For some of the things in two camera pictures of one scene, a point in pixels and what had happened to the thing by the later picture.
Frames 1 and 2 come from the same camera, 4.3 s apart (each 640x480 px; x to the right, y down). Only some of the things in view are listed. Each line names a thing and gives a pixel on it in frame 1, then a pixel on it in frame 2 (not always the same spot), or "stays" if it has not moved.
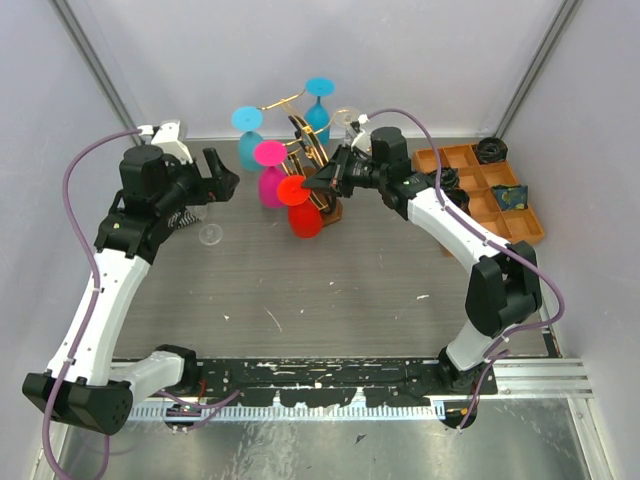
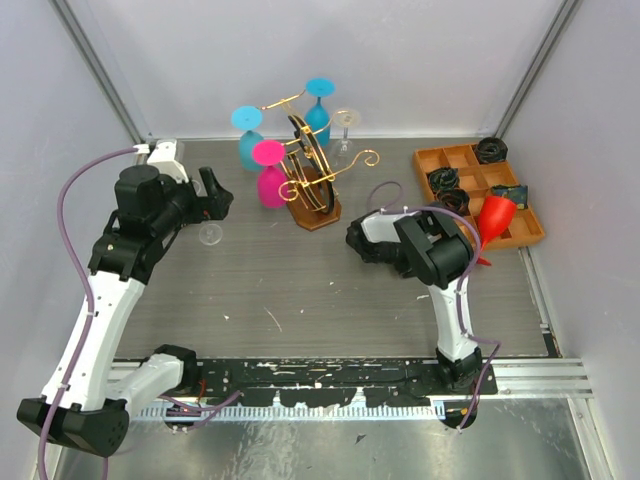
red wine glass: [304, 215] -> [493, 217]
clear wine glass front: [209, 234] stays
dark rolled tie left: [450, 178] stays
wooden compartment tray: [475, 181] stays
